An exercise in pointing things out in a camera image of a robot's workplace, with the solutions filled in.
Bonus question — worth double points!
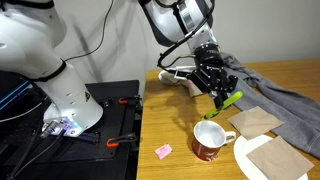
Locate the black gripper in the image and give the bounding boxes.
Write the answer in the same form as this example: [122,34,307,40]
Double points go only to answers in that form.
[190,63,239,110]

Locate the yellow green pen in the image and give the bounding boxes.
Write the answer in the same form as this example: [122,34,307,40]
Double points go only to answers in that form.
[203,91,244,121]

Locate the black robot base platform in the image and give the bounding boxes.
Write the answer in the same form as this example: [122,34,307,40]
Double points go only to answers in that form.
[0,79,144,180]

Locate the maroon mug white inside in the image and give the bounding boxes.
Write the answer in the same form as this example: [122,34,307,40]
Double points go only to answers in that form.
[191,119,237,163]

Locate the crumpled brown paper napkin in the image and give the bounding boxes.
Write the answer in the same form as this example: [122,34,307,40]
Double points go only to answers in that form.
[185,79,205,98]

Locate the flat brown paper napkin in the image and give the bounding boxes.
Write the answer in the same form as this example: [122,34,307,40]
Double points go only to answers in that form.
[227,105,285,140]

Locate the grey hooded sweatshirt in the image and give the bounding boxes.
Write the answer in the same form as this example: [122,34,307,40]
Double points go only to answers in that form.
[219,53,320,159]

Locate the large white plate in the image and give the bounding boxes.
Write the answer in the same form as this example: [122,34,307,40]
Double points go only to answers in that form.
[233,134,309,180]

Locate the pink paper packet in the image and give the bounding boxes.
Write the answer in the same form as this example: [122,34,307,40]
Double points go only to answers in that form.
[154,143,174,160]

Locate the large brown paper napkin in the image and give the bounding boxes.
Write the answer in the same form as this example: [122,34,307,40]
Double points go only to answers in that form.
[246,135,315,180]

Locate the orange black clamp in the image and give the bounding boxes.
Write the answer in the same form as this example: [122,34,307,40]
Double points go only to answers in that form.
[106,132,138,149]
[118,95,144,107]

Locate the black box blue stripes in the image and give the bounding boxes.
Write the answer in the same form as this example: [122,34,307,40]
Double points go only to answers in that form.
[0,72,53,141]

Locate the thin black wall cable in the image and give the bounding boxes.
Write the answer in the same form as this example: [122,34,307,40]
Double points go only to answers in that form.
[62,0,115,63]

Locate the black base cable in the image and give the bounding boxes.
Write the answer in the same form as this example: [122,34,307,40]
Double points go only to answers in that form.
[9,129,68,180]
[5,131,38,180]

